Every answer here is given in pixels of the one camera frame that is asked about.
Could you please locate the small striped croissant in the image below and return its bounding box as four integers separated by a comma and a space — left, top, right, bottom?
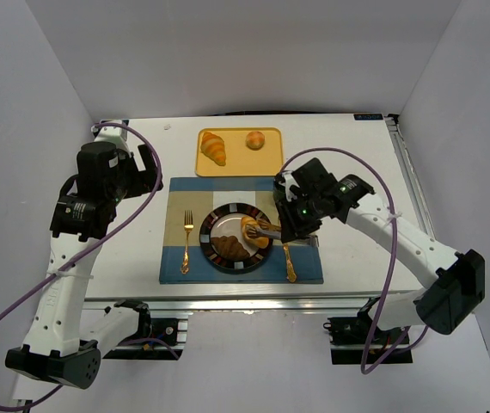
241, 216, 270, 250

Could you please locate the brown chocolate croissant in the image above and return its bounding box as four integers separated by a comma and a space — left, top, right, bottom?
211, 236, 250, 262

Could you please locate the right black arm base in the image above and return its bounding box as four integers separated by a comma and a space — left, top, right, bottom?
323, 317, 413, 367

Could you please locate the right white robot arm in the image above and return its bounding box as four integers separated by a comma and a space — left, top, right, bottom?
273, 157, 485, 335

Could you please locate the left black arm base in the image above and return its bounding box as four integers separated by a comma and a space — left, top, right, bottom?
104, 317, 187, 361

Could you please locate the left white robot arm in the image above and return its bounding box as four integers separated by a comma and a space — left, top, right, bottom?
5, 141, 162, 389

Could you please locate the dark green mug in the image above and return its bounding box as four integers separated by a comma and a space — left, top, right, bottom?
273, 173, 287, 206

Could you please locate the round orange bun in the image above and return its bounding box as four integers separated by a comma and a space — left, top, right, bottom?
245, 131, 266, 151

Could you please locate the gold knife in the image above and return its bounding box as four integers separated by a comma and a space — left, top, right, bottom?
282, 243, 297, 283

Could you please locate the dark rimmed ceramic plate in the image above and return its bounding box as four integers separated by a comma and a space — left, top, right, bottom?
199, 202, 273, 274

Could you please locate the blue beige checked placemat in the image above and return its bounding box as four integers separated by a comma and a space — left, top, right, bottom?
158, 176, 325, 285

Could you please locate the yellow plastic tray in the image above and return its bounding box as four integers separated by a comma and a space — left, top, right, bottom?
195, 127, 284, 177

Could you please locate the gold fork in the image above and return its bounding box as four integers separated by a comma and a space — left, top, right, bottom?
181, 210, 194, 274

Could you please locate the large striped croissant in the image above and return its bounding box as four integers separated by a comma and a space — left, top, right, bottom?
200, 132, 226, 166

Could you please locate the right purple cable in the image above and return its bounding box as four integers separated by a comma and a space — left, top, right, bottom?
279, 147, 429, 375

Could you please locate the purple cable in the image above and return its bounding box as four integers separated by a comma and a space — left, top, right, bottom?
0, 121, 180, 410
279, 147, 429, 375

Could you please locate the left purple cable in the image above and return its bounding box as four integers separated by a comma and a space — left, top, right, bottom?
0, 121, 180, 410

